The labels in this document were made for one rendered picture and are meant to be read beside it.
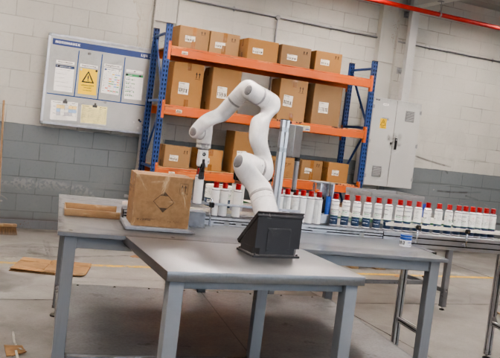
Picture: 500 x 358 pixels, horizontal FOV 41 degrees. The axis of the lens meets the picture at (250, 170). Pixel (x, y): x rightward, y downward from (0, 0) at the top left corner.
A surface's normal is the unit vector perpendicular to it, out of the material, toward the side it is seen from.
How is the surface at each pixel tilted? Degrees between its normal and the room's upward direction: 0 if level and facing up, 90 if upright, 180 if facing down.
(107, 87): 91
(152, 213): 90
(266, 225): 90
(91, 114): 90
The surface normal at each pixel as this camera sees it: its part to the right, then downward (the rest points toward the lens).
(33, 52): 0.39, 0.10
